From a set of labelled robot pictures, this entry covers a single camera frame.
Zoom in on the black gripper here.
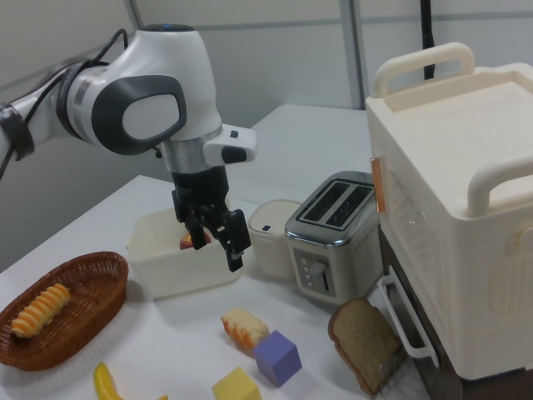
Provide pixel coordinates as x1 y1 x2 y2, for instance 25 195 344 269
171 163 252 273

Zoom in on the purple cube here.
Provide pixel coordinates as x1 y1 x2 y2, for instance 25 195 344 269
253 329 303 387

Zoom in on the yellow cube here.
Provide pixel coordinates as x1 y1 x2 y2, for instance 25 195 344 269
211 366 262 400

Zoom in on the toy peach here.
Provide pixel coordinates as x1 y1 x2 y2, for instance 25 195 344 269
178 232 212 251

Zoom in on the white plastic tub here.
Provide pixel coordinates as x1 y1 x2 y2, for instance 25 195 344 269
125 207 245 299

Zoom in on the small white lidded container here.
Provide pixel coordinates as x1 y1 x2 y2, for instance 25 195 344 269
247 199 303 280

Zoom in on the toy bread roll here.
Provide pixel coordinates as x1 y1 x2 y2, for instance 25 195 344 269
220 307 271 349

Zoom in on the silver toaster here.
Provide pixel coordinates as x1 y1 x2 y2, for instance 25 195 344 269
284 170 383 307

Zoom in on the brown wicker basket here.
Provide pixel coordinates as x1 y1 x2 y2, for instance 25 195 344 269
0 250 131 373

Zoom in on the brown toy bread slice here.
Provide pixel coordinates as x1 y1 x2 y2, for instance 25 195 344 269
328 297 403 397

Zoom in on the yellow toy banana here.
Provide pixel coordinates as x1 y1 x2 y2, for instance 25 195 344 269
92 361 170 400

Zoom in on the spiral toy bread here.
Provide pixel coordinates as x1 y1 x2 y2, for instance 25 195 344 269
9 282 72 340

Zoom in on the large cream cooler box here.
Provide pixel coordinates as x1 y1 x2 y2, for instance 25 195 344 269
365 41 533 381

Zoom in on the black pole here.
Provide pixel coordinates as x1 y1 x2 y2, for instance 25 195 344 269
417 0 436 81

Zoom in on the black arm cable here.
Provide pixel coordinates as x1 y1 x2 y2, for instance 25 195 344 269
0 27 130 181

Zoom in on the dark velcro strap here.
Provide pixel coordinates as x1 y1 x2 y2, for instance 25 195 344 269
0 101 37 162

